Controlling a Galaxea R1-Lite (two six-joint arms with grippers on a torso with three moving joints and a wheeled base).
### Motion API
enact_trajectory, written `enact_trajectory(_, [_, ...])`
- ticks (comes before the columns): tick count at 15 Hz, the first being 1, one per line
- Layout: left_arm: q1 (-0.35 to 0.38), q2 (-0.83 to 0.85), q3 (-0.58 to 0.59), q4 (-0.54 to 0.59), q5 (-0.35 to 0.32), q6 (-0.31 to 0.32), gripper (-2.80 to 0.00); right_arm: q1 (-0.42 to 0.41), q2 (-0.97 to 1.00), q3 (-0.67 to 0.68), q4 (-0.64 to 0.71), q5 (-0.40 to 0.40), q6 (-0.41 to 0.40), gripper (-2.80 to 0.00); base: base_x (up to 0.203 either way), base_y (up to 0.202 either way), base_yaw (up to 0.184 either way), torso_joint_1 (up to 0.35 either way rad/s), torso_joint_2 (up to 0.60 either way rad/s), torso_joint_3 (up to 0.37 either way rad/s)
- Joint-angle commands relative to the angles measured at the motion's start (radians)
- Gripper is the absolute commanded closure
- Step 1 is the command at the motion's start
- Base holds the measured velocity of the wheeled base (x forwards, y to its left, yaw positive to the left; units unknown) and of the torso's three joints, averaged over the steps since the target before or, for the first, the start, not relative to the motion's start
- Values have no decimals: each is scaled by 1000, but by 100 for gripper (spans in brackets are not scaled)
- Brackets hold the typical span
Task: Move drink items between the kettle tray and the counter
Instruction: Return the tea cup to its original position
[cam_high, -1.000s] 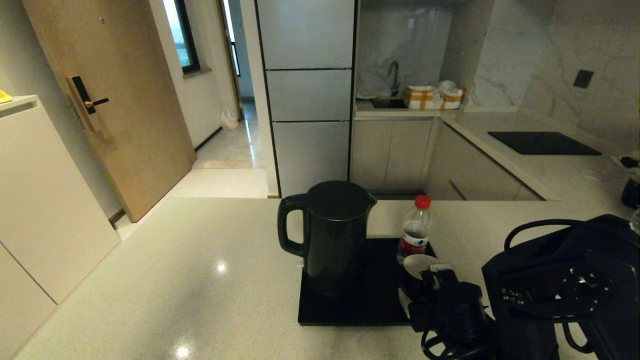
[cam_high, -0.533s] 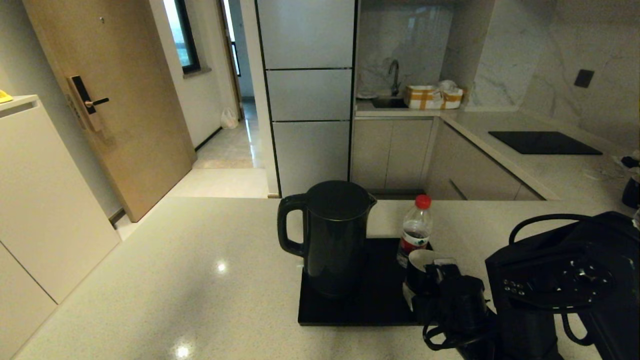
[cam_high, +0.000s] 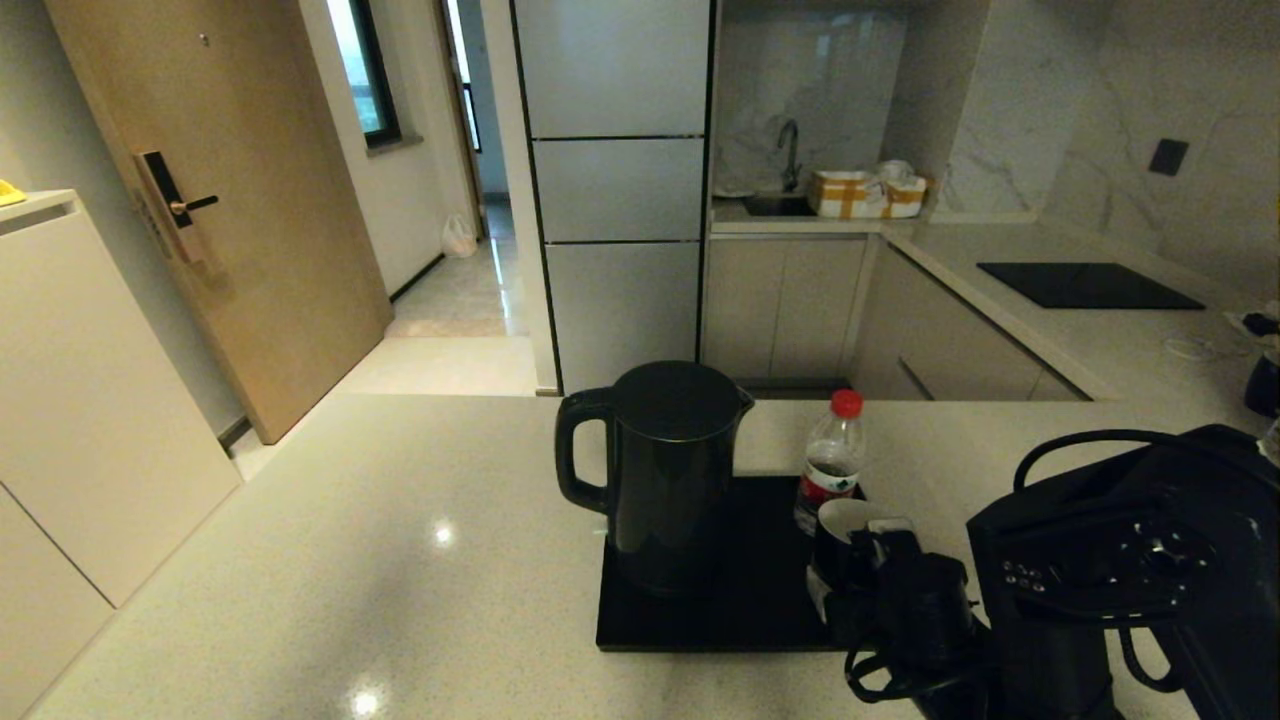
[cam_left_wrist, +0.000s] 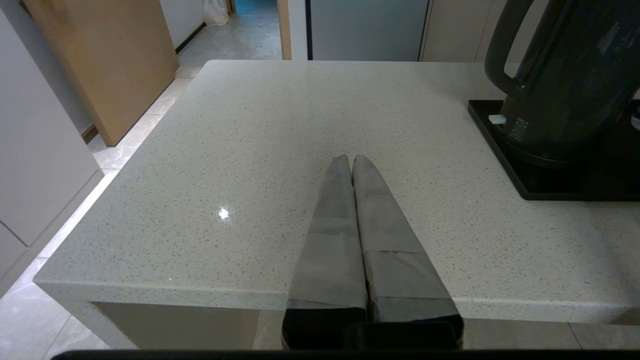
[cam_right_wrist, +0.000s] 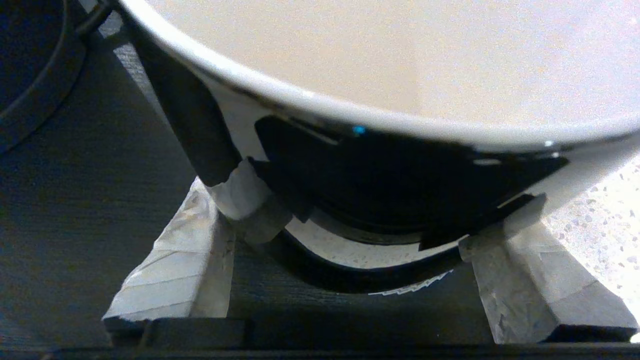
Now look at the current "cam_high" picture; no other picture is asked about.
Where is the black cup white inside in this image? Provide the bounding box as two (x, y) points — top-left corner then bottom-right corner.
(812, 498), (907, 593)

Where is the black door lock with handle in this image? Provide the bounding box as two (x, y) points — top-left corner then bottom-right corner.
(137, 150), (221, 265)

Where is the steel kitchen sink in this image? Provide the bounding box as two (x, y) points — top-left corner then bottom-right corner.
(742, 193), (817, 218)

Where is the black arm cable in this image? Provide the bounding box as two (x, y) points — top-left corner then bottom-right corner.
(1013, 429), (1213, 493)
(843, 625), (1183, 704)

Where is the black rectangular tray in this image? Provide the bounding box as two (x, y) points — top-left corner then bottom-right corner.
(596, 474), (873, 653)

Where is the beige base cabinet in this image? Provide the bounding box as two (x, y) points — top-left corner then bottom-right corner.
(850, 244), (1093, 403)
(700, 237), (871, 386)

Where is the black induction cooktop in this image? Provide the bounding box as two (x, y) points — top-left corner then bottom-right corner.
(976, 262), (1207, 311)

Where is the clear water bottle red cap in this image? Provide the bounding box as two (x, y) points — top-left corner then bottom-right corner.
(794, 389), (867, 537)

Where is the cardboard box yellow tape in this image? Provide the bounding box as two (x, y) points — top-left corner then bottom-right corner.
(880, 174), (931, 218)

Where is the yellow striped white box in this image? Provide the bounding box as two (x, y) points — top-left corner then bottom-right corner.
(808, 170), (884, 220)

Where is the dark kitchen faucet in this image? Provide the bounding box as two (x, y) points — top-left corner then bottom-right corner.
(776, 120), (802, 193)

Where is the light wooden door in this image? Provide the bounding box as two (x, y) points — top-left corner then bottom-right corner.
(45, 0), (393, 445)

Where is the dark framed window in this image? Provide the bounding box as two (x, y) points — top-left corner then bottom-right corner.
(325, 0), (403, 151)

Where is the white storage cabinet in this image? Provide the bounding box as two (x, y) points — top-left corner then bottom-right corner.
(0, 189), (244, 720)

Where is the tall grey refrigerator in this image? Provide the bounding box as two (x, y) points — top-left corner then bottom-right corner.
(510, 0), (717, 393)

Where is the black electric kettle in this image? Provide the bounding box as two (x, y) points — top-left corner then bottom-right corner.
(554, 361), (756, 598)

